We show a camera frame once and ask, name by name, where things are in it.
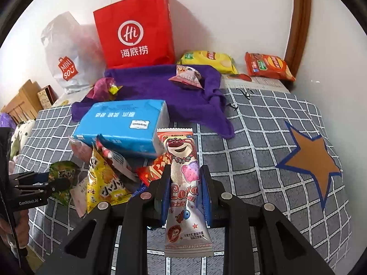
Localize red snack packet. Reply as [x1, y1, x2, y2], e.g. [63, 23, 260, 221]
[136, 153, 171, 187]

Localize white bear snack packet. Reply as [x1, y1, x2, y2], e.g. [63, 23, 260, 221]
[157, 128, 213, 258]

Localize yellow crisps snack packet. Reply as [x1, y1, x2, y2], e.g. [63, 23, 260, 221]
[86, 146, 132, 214]

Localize white red barcode packet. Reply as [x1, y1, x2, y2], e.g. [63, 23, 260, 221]
[95, 134, 139, 182]

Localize person's hand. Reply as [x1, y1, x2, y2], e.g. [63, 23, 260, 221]
[0, 210, 30, 248]

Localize green snack packet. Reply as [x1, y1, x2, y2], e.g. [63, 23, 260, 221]
[49, 161, 80, 207]

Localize pale pink snack packet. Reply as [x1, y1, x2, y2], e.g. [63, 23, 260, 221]
[69, 137, 92, 218]

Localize blue tissue pack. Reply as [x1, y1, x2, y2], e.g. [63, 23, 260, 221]
[73, 99, 170, 158]

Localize cardboard boxes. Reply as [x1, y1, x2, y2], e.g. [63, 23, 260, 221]
[1, 80, 57, 124]

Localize purple towel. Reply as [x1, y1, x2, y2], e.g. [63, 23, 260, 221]
[70, 64, 236, 140]

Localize magenta wrapped snack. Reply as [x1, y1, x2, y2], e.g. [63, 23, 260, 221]
[86, 78, 122, 102]

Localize pink panda snack packet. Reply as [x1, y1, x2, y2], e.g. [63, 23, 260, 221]
[169, 65, 203, 89]

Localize white Miniso plastic bag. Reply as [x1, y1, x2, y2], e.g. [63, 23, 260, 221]
[41, 12, 106, 94]

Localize yellow chips bag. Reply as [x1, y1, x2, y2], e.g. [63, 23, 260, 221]
[177, 50, 238, 74]

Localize orange chips bag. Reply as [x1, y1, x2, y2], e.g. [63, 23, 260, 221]
[245, 52, 295, 82]

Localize red paper shopping bag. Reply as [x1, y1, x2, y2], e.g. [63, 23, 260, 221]
[93, 0, 175, 69]

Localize brown wooden door frame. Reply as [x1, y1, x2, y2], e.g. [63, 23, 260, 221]
[284, 0, 312, 76]

